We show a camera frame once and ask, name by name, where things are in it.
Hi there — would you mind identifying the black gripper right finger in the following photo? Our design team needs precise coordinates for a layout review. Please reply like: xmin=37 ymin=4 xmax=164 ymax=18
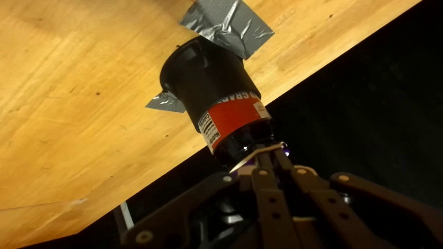
xmin=272 ymin=150 xmax=443 ymax=249

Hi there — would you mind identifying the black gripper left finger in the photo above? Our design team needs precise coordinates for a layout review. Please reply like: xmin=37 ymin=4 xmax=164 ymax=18
xmin=120 ymin=151 xmax=302 ymax=249

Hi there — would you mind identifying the pale rubber band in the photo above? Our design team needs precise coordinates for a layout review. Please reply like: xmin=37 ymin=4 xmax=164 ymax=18
xmin=229 ymin=141 xmax=289 ymax=176

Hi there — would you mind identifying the dark jar with red label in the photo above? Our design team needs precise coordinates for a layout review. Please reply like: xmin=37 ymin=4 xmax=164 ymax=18
xmin=158 ymin=36 xmax=279 ymax=173

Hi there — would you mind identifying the white metal leg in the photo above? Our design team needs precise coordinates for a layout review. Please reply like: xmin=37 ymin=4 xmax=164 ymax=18
xmin=120 ymin=201 xmax=136 ymax=233

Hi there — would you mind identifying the small grey duct tape piece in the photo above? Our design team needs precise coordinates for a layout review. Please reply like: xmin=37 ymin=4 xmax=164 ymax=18
xmin=146 ymin=90 xmax=189 ymax=115

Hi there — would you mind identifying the large grey duct tape piece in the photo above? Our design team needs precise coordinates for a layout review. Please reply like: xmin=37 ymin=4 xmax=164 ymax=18
xmin=179 ymin=0 xmax=277 ymax=62

